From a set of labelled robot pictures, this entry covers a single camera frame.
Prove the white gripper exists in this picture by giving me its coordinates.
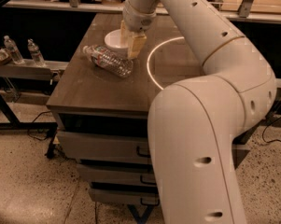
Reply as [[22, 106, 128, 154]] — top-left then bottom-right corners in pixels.
[[120, 0, 157, 59]]

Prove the white ceramic bowl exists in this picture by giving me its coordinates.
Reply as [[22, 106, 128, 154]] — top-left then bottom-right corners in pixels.
[[105, 29, 128, 51]]

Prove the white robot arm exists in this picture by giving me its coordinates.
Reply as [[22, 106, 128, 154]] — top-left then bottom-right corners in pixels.
[[123, 0, 276, 224]]

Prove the clear plastic water bottle lying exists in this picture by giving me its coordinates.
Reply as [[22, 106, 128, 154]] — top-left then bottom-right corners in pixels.
[[82, 45, 133, 78]]

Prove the small standing water bottle right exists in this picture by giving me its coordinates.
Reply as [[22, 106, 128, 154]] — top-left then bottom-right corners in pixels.
[[27, 39, 46, 66]]

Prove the small standing water bottle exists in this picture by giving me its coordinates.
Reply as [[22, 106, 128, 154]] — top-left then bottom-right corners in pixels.
[[27, 39, 46, 66], [4, 35, 24, 64]]

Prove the small standing water bottle left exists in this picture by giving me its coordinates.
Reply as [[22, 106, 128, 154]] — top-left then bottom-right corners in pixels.
[[4, 35, 24, 64]]

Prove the small bowl on side bench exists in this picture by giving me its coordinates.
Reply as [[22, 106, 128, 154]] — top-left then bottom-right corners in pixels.
[[0, 46, 13, 66]]

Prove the grey drawer cabinet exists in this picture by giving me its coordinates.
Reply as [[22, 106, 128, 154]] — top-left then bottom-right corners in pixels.
[[46, 13, 253, 211]]

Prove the metal side bench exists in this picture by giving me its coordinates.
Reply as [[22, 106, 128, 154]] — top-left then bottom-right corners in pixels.
[[0, 59, 68, 81]]

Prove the top grey drawer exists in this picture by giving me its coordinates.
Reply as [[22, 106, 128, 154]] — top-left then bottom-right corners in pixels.
[[57, 131, 152, 168]]

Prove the grey drawer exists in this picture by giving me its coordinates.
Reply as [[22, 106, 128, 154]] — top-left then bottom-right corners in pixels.
[[77, 164, 156, 187], [89, 189, 160, 206], [57, 131, 152, 168]]

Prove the middle grey drawer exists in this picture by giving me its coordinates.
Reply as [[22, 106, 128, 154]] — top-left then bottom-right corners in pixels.
[[77, 164, 156, 187]]

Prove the bottom grey drawer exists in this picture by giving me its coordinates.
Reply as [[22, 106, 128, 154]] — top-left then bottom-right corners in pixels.
[[89, 189, 160, 206]]

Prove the back metal shelf rail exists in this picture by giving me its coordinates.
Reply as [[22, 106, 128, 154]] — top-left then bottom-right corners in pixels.
[[5, 0, 281, 24]]

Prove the black cable on floor left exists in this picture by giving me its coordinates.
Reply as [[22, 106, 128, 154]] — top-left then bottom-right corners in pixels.
[[27, 110, 57, 142]]

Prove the black cable on floor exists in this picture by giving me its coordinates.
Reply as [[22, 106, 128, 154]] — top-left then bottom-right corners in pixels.
[[261, 114, 281, 150], [27, 110, 57, 142]]

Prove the black cable on floor right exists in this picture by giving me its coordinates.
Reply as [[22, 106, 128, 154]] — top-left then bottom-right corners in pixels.
[[261, 114, 281, 150]]

